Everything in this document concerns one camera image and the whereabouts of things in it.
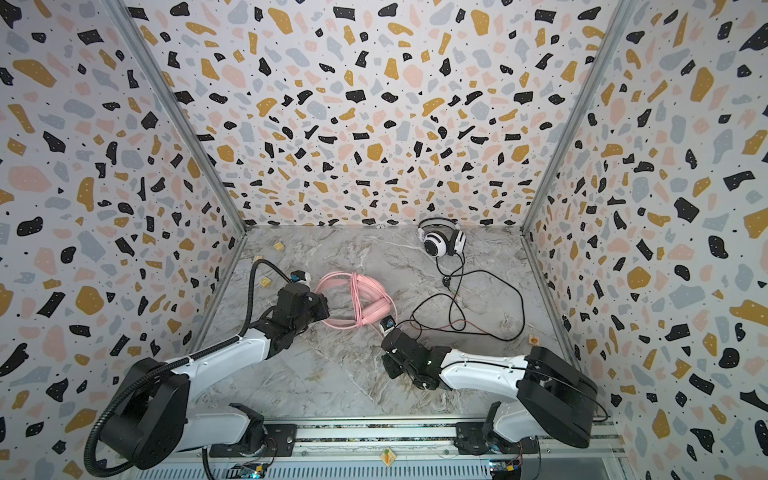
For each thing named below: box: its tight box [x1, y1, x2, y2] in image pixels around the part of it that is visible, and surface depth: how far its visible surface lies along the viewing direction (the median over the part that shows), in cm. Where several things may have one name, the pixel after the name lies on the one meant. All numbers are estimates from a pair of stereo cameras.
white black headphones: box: [417, 217, 467, 258], surface depth 111 cm
